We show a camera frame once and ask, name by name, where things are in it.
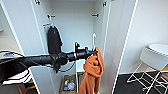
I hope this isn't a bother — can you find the white plastic clothes hanger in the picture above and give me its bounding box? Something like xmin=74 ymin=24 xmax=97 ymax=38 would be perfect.
xmin=42 ymin=22 xmax=54 ymax=29
xmin=91 ymin=31 xmax=98 ymax=51

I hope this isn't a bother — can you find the orange hooded sweatshirt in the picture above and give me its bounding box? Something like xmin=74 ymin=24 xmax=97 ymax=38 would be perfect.
xmin=78 ymin=46 xmax=106 ymax=94

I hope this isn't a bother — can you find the white wardrobe door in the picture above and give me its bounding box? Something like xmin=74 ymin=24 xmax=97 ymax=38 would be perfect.
xmin=0 ymin=0 xmax=57 ymax=94
xmin=99 ymin=0 xmax=139 ymax=94

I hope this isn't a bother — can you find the white wardrobe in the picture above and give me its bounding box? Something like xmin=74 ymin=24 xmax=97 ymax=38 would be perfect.
xmin=0 ymin=0 xmax=139 ymax=94

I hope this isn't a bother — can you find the black hanging garment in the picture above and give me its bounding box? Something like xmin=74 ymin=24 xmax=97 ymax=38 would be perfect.
xmin=46 ymin=25 xmax=64 ymax=56

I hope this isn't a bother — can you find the brown cardboard box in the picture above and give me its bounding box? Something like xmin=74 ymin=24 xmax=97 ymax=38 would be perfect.
xmin=59 ymin=74 xmax=79 ymax=94

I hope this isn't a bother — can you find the small metal wardrobe fitting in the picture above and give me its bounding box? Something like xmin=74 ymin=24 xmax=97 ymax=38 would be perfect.
xmin=101 ymin=0 xmax=108 ymax=8
xmin=34 ymin=0 xmax=41 ymax=6

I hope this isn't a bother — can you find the white flat board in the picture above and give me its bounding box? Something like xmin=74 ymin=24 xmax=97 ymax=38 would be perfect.
xmin=9 ymin=69 xmax=35 ymax=85

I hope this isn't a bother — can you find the white round table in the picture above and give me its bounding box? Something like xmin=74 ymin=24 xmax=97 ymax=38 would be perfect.
xmin=147 ymin=43 xmax=168 ymax=56

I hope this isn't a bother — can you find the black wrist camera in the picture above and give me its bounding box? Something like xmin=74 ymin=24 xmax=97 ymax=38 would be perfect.
xmin=73 ymin=41 xmax=81 ymax=52

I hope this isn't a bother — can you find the dark wardrobe rail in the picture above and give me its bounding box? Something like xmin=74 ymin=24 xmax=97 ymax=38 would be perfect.
xmin=47 ymin=13 xmax=57 ymax=19

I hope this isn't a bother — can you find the orange metal frame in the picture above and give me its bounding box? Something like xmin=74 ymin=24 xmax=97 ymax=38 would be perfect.
xmin=21 ymin=83 xmax=37 ymax=94

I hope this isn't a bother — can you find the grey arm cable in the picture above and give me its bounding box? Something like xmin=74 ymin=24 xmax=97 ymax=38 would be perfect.
xmin=0 ymin=49 xmax=26 ymax=60

